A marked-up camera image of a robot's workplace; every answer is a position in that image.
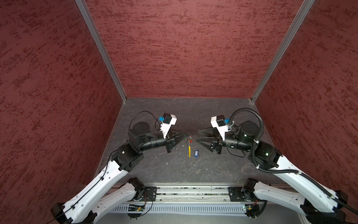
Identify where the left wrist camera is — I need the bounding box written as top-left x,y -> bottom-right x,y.
159,113 -> 177,139

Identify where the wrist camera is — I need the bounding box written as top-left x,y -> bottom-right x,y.
210,115 -> 231,140
159,113 -> 177,139

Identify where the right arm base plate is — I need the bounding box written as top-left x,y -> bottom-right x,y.
228,187 -> 245,202

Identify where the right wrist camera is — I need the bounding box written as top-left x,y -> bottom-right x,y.
210,115 -> 231,140

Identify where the left aluminium corner post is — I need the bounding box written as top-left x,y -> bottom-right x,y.
75,0 -> 127,103

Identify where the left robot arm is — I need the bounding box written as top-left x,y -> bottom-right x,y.
51,122 -> 189,224

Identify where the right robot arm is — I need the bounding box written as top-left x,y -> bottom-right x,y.
197,121 -> 348,224

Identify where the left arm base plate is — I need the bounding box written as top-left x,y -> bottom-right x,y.
139,186 -> 158,202

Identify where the black corrugated cable conduit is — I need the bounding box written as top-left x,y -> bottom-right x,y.
227,108 -> 358,216

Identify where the aluminium mounting rail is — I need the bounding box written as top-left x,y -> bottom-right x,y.
106,183 -> 297,204

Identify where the right circuit board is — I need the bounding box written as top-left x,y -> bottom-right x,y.
245,204 -> 260,218

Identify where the aluminium corner post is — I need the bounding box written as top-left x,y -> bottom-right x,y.
251,0 -> 315,104
75,0 -> 127,103

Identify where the white slotted cable duct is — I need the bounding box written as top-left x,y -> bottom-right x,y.
110,203 -> 246,216

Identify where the left circuit board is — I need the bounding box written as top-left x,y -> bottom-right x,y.
128,204 -> 145,212

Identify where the right aluminium corner post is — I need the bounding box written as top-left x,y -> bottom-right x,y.
251,0 -> 315,104

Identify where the circuit board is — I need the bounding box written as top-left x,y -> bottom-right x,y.
245,204 -> 260,218
128,204 -> 145,212

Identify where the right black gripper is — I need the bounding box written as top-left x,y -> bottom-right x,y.
197,125 -> 254,155

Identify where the large perforated keyring yellow segment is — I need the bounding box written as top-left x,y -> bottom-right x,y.
187,136 -> 191,158

